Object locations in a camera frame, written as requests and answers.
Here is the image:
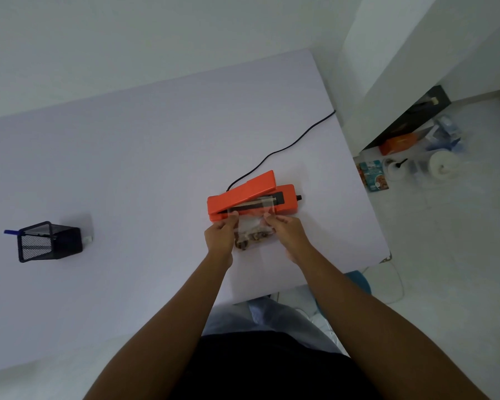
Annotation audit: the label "orange heat sealer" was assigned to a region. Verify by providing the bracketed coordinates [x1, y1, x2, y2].
[206, 170, 303, 223]

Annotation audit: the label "black shirt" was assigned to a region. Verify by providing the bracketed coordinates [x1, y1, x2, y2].
[171, 331, 384, 400]

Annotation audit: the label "black box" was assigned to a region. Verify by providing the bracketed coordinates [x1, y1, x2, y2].
[364, 85, 453, 151]

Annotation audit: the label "blue plastic items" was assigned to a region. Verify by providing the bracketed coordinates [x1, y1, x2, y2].
[424, 115, 463, 153]

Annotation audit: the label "blue stool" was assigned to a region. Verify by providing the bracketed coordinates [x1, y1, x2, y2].
[314, 270, 372, 319]

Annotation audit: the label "white paper roll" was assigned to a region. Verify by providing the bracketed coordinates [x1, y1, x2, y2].
[427, 148, 461, 182]

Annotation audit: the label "person's left hand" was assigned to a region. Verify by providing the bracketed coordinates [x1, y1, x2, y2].
[204, 212, 241, 267]

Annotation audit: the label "person's left forearm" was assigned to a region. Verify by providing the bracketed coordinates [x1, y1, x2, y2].
[83, 252, 234, 400]

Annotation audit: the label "teal food packet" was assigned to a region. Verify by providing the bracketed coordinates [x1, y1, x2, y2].
[357, 160, 390, 193]

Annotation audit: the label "orange packet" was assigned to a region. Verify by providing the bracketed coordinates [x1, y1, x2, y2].
[378, 133, 419, 156]

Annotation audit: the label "clear plastic bag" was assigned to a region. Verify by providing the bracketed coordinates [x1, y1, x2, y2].
[227, 195, 278, 251]

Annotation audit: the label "person's right hand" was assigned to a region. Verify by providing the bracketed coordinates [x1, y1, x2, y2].
[263, 213, 317, 265]

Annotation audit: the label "person's right forearm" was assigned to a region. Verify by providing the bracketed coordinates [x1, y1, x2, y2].
[293, 243, 491, 400]

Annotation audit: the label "black mesh pen holder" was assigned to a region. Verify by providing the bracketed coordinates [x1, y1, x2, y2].
[17, 221, 84, 263]

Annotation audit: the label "white cup with black spoon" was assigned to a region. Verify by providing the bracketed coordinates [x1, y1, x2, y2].
[382, 158, 409, 182]

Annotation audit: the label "black power cable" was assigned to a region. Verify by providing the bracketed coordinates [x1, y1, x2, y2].
[226, 110, 337, 192]

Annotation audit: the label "grey jeans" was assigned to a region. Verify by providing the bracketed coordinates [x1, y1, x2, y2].
[202, 296, 351, 357]

